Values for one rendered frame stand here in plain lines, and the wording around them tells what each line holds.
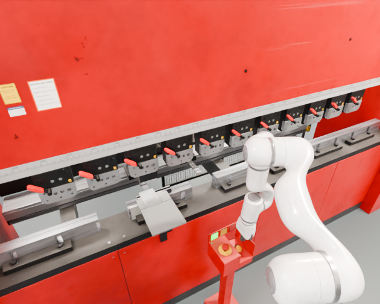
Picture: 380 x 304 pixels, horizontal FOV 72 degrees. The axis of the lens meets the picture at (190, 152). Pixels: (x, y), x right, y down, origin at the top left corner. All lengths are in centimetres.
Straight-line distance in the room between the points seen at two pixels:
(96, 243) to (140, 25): 106
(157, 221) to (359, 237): 210
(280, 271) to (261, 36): 105
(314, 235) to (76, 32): 98
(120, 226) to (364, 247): 218
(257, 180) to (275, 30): 74
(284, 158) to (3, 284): 131
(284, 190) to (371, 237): 226
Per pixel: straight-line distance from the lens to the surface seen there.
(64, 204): 172
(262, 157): 87
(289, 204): 81
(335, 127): 313
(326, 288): 76
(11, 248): 154
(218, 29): 125
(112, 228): 154
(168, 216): 137
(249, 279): 237
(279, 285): 73
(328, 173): 229
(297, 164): 88
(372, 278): 274
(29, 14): 105
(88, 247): 150
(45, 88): 109
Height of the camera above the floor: 201
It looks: 34 degrees down
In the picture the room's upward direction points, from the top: 1 degrees counter-clockwise
